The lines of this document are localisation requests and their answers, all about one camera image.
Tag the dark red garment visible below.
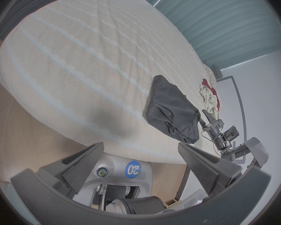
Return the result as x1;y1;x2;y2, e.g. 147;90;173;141
202;79;221;111

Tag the cream pillow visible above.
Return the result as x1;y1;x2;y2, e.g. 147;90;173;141
202;62;217;82

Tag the grey bedside table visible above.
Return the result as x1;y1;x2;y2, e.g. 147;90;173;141
213;65;223;80

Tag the bed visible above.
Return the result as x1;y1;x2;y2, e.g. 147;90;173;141
0;0;247;164

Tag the black T-shirt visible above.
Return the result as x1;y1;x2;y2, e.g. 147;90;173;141
145;75;201;145

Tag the white printed pyjama garment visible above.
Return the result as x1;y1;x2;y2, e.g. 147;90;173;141
200;85;219;117

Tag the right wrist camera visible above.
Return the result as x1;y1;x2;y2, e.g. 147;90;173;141
224;125;240;140

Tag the black cable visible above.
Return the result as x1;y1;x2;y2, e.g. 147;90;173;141
201;131;216;143

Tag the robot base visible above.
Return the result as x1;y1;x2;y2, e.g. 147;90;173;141
73;154;209;215

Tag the dark grey chest of drawers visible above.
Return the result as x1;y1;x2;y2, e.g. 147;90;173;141
0;0;62;41

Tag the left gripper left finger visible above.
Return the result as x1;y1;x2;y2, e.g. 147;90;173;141
38;142;105;195

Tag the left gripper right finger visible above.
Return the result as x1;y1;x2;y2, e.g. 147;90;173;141
178;142;242;194

